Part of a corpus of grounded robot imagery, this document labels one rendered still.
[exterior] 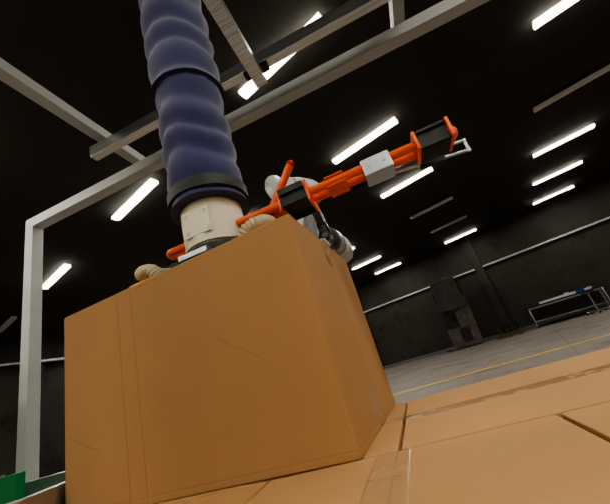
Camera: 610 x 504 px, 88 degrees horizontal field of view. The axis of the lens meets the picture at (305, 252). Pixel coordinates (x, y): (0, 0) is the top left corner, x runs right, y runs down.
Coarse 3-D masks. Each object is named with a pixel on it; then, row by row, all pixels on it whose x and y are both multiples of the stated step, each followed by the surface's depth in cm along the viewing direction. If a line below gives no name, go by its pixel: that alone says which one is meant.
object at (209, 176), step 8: (192, 176) 82; (200, 176) 82; (208, 176) 83; (216, 176) 83; (224, 176) 85; (232, 176) 87; (176, 184) 83; (184, 184) 82; (192, 184) 81; (200, 184) 81; (208, 184) 82; (216, 184) 83; (224, 184) 84; (232, 184) 85; (240, 184) 89; (168, 192) 86; (176, 192) 83; (184, 192) 82; (168, 200) 86; (248, 200) 93; (168, 208) 87
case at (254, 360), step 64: (256, 256) 58; (320, 256) 67; (64, 320) 74; (128, 320) 66; (192, 320) 60; (256, 320) 55; (320, 320) 51; (128, 384) 62; (192, 384) 57; (256, 384) 52; (320, 384) 48; (384, 384) 76; (128, 448) 59; (192, 448) 54; (256, 448) 50; (320, 448) 46
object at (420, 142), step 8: (440, 120) 72; (448, 120) 71; (424, 128) 73; (432, 128) 73; (440, 128) 72; (448, 128) 71; (416, 136) 74; (424, 136) 73; (432, 136) 72; (440, 136) 72; (448, 136) 70; (416, 144) 72; (424, 144) 72; (432, 144) 71; (440, 144) 72; (448, 144) 73; (416, 152) 74; (424, 152) 73; (432, 152) 74; (440, 152) 75; (448, 152) 76; (416, 160) 78; (424, 160) 77
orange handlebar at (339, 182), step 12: (456, 132) 72; (408, 144) 74; (396, 156) 74; (408, 156) 77; (360, 168) 76; (324, 180) 79; (336, 180) 78; (348, 180) 81; (360, 180) 80; (312, 192) 79; (324, 192) 82; (336, 192) 81; (276, 204) 81; (252, 216) 83; (276, 216) 85; (168, 252) 89; (180, 252) 88
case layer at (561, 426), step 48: (480, 384) 72; (528, 384) 58; (576, 384) 49; (384, 432) 55; (432, 432) 47; (480, 432) 40; (528, 432) 36; (576, 432) 32; (288, 480) 45; (336, 480) 39; (384, 480) 35; (432, 480) 31; (480, 480) 28; (528, 480) 26; (576, 480) 24
